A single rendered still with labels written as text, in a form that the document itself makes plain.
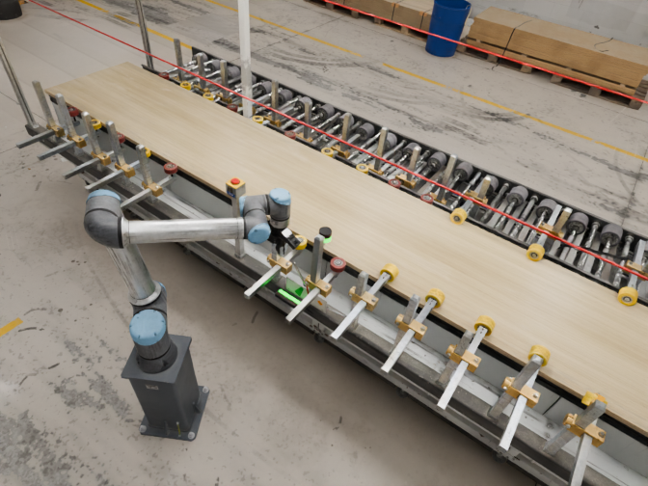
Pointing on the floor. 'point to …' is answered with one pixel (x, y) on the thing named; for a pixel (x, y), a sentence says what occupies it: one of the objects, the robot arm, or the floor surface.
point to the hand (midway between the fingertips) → (283, 256)
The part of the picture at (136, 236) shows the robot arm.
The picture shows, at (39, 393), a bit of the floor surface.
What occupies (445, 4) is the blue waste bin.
